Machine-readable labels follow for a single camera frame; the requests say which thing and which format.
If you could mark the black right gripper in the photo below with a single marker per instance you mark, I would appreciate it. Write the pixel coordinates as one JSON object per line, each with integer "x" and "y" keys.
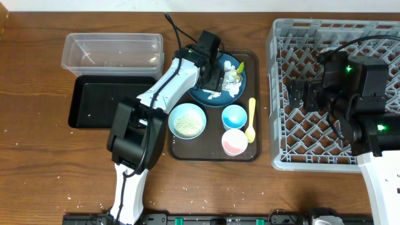
{"x": 305, "y": 95}

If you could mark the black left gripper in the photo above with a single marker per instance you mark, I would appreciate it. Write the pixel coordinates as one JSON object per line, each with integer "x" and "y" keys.
{"x": 213, "y": 79}

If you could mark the white tissue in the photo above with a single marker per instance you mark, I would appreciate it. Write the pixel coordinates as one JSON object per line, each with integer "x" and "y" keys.
{"x": 232, "y": 89}

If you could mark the light blue rice bowl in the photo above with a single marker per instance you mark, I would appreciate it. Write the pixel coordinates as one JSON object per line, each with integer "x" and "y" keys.
{"x": 187, "y": 121}

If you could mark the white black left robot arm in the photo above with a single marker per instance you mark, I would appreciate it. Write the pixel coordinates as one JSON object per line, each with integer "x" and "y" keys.
{"x": 138, "y": 132}

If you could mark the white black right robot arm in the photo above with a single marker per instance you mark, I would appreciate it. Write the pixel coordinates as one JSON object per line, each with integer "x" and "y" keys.
{"x": 373, "y": 135}

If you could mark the grey dishwasher rack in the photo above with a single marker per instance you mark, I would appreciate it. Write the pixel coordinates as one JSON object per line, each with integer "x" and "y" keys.
{"x": 300, "y": 140}

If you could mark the clear plastic waste bin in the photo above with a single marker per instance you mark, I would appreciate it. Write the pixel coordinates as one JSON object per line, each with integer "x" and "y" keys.
{"x": 121, "y": 54}

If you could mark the dark blue plate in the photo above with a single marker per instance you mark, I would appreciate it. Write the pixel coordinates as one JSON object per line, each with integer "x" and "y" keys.
{"x": 224, "y": 99}

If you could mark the light blue cup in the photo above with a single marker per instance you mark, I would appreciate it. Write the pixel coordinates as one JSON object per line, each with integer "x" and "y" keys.
{"x": 234, "y": 117}

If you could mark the dark brown serving tray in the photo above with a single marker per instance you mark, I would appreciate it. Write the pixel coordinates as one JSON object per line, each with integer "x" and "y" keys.
{"x": 208, "y": 146}

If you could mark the pink cup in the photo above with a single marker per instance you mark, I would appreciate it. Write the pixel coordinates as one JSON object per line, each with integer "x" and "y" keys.
{"x": 234, "y": 142}

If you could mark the yellow plastic spoon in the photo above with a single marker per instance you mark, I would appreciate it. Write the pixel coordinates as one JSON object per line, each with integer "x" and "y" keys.
{"x": 250, "y": 132}

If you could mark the black rectangular tray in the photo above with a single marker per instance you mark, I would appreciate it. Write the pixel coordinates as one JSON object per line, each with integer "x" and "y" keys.
{"x": 95, "y": 98}

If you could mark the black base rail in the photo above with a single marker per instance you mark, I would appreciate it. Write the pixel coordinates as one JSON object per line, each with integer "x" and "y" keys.
{"x": 278, "y": 216}

